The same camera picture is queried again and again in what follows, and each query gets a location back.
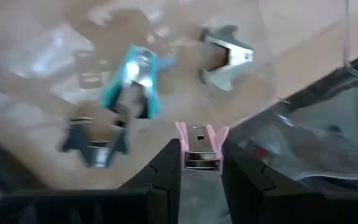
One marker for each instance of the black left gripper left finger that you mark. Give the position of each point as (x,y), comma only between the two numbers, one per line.
(135,208)

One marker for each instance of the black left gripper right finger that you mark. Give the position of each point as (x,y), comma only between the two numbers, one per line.
(275,205)

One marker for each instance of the white binder clip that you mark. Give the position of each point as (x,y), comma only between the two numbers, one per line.
(95,146)

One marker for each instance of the pink staple remover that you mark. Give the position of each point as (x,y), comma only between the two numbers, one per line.
(202,146)

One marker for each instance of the teal staple remover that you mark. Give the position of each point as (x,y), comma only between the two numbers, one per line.
(129,81)

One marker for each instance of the grey staple remover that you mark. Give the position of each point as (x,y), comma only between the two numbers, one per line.
(235,56)

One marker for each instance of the clear plastic bin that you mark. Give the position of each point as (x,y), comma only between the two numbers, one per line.
(306,37)

